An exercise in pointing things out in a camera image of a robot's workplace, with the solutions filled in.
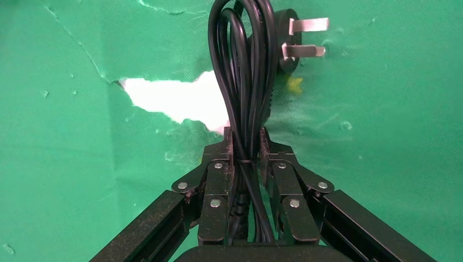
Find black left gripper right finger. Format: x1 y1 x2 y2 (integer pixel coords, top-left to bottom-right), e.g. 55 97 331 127
259 126 438 262

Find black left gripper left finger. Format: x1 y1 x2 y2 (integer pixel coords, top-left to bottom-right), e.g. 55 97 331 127
88 126 236 262

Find black power cable with plug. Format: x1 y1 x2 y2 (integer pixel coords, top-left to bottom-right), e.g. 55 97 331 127
207 0 330 245

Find green table cloth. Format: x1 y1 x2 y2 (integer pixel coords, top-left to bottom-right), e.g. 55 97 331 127
0 0 463 262

